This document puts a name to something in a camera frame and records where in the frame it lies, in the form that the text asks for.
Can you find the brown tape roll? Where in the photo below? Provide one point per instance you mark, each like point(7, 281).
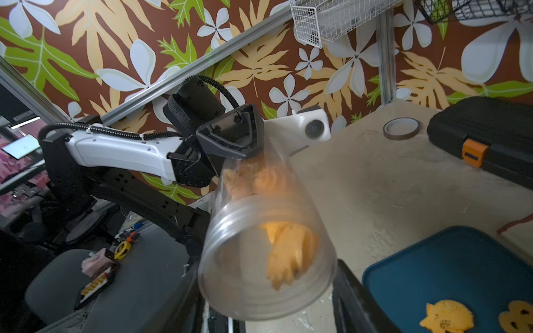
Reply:
point(400, 129)

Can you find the orange fish cookie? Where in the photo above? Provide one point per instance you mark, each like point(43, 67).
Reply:
point(447, 316)

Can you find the round pretzel cookie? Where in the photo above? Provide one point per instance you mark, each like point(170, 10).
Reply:
point(518, 318)

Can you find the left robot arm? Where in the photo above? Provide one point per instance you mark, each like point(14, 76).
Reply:
point(89, 159)

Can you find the clear jar orange cookies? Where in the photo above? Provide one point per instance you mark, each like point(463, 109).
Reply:
point(267, 253)

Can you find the black tool case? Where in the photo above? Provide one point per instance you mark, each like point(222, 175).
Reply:
point(487, 133)

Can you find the teal plastic tray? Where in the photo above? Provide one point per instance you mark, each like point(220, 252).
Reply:
point(460, 264)

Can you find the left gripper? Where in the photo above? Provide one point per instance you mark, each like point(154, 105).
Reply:
point(238, 134)

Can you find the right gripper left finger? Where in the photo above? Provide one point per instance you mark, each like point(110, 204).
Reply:
point(186, 306)

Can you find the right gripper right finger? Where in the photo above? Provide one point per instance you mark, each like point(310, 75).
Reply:
point(354, 308)

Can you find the white wire basket left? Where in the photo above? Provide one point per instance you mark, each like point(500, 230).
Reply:
point(317, 23)

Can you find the black wire basket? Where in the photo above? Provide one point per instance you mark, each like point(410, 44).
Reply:
point(437, 11)

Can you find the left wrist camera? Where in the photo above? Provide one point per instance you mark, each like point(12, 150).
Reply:
point(306, 128)

